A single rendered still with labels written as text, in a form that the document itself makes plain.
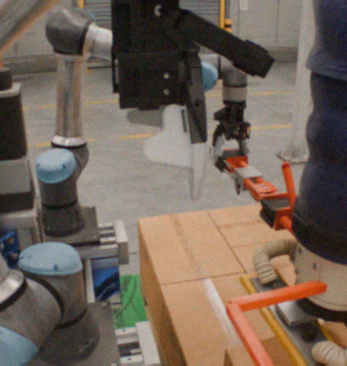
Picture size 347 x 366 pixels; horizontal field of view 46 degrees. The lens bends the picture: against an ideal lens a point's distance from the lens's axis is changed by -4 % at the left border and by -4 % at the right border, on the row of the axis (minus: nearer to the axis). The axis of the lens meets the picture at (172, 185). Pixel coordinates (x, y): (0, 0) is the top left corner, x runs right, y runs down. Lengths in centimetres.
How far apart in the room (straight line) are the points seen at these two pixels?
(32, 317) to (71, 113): 74
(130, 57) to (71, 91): 89
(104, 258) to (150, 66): 101
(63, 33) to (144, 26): 72
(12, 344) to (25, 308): 6
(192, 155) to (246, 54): 12
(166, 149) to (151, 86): 6
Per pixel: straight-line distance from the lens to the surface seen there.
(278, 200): 109
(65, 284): 79
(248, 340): 69
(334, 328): 115
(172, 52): 40
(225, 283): 187
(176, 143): 40
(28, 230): 100
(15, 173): 97
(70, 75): 127
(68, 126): 131
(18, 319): 70
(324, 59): 68
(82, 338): 90
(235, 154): 134
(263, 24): 1146
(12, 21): 64
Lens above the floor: 171
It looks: 26 degrees down
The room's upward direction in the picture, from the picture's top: straight up
